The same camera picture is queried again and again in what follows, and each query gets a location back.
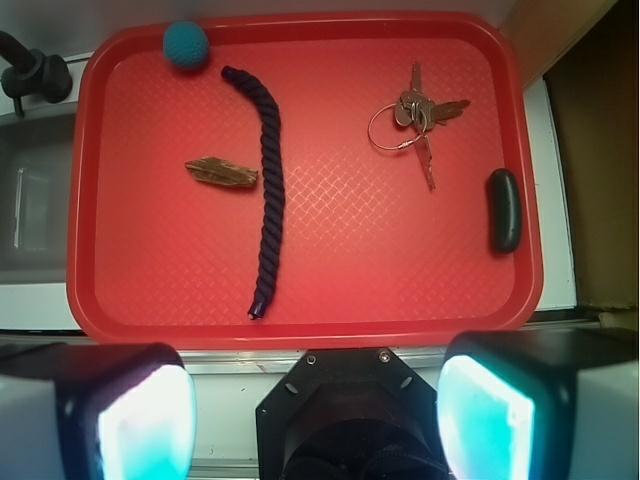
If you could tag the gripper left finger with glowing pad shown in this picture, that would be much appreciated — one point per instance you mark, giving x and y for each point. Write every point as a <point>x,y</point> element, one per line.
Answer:
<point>122,411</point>

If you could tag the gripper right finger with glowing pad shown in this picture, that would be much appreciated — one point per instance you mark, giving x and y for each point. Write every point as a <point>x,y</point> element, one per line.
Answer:
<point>541,404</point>

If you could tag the blue knitted ball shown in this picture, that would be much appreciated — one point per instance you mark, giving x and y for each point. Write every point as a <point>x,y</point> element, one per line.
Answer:
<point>185,45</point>

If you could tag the black oblong stone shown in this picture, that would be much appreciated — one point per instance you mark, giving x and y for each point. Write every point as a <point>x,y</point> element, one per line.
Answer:
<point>505,211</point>

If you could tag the brown wood piece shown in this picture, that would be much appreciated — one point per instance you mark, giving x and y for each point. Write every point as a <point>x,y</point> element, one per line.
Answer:
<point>222,173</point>

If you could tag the steel sink basin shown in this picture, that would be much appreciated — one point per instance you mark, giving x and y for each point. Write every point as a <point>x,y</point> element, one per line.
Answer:
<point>36,160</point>

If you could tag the red plastic tray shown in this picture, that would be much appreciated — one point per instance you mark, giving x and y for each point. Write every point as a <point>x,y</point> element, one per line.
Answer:
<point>370,255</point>

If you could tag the black octagonal mount plate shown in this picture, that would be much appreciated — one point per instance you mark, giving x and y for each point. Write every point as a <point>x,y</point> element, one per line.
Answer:
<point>350,414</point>

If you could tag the metal keys on ring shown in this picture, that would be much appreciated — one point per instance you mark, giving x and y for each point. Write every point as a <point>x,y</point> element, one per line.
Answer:
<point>415,109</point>

